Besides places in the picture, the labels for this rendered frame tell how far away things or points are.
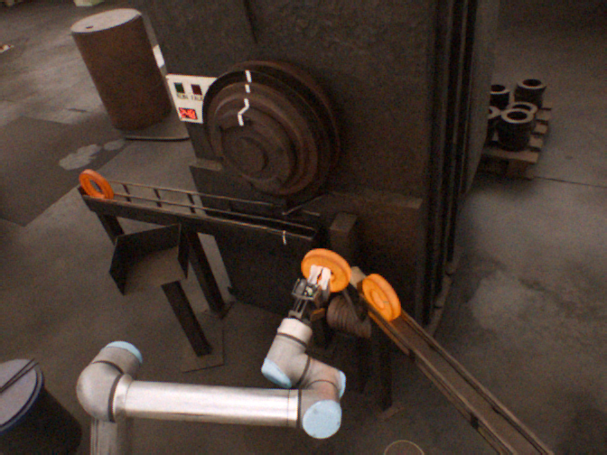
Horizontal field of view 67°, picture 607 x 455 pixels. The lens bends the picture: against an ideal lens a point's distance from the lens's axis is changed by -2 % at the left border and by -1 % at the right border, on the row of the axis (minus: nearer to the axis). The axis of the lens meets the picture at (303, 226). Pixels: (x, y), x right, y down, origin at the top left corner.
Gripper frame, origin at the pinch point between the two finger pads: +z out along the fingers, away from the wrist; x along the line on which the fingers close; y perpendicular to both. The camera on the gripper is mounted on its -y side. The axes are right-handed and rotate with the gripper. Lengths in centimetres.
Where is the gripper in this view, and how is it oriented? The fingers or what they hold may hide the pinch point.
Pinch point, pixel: (325, 266)
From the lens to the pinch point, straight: 142.0
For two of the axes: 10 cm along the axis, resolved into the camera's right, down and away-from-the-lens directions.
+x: -8.9, -2.1, 4.0
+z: 3.8, -8.2, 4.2
